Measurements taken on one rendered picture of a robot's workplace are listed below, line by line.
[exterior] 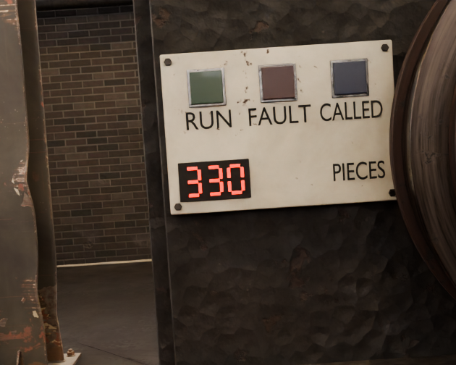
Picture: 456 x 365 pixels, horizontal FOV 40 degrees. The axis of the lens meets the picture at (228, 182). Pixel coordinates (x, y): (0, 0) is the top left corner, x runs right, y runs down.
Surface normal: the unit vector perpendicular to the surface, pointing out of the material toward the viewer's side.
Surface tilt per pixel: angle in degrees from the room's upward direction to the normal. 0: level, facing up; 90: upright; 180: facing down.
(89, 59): 90
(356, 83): 90
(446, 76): 90
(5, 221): 90
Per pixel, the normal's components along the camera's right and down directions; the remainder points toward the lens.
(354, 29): 0.00, 0.05
